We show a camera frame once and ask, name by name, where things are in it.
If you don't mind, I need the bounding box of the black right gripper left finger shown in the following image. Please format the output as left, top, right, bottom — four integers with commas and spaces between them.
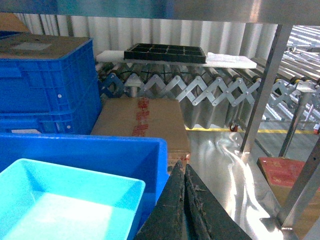
134, 160, 185, 240

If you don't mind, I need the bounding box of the blue ribbed plastic crate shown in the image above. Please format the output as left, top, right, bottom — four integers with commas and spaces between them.
0, 133, 169, 226

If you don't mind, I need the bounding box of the black compartment tray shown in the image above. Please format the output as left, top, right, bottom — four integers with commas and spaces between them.
123, 43, 206, 64

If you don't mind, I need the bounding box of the tall blue plastic crate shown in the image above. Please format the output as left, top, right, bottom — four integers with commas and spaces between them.
0, 31, 102, 135

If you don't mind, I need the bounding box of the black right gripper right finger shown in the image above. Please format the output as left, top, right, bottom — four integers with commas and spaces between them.
184, 164, 251, 240

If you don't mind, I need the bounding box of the white foam board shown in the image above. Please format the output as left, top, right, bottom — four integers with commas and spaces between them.
96, 50, 257, 69

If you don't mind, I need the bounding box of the teal plastic bin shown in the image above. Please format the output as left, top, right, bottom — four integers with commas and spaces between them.
0, 159, 146, 240

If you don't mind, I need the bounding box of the brown cardboard box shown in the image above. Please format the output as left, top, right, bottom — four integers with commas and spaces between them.
91, 97, 191, 173

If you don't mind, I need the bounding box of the expandable roller conveyor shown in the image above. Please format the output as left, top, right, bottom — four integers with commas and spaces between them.
96, 62, 320, 132

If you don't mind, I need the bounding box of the red-topped cardboard box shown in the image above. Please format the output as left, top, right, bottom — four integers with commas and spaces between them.
256, 156, 320, 213

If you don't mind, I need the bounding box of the steel table frame leg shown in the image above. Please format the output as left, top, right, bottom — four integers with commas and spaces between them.
240, 24, 293, 154

